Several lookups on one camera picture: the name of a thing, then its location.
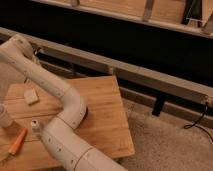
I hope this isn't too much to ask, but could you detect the grey metal rail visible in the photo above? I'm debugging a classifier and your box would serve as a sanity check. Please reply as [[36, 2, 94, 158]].
[[0, 27, 213, 108]]

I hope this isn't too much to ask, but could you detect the orange handled tool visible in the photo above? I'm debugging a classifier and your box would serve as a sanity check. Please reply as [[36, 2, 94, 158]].
[[0, 128, 27, 164]]

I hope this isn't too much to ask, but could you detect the white ceramic cup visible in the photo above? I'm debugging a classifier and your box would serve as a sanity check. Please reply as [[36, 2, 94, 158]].
[[0, 104, 13, 128]]

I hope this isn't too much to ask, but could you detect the dark purple bowl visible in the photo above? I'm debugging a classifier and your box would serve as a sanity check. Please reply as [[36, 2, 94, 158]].
[[80, 108, 88, 123]]

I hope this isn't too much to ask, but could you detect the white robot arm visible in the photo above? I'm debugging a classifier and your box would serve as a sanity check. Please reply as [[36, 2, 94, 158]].
[[0, 34, 127, 171]]

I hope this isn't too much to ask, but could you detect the small white bottle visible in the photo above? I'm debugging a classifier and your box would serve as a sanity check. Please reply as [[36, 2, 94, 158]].
[[31, 120, 44, 136]]

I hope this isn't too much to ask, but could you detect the wooden board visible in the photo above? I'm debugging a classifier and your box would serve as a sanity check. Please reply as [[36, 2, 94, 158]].
[[0, 76, 135, 171]]

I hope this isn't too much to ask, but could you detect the black power cable right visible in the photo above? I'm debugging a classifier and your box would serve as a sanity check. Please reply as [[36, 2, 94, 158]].
[[183, 101, 213, 143]]

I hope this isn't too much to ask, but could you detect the beige rectangular eraser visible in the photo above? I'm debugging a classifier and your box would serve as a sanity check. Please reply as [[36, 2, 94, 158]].
[[24, 89, 39, 105]]

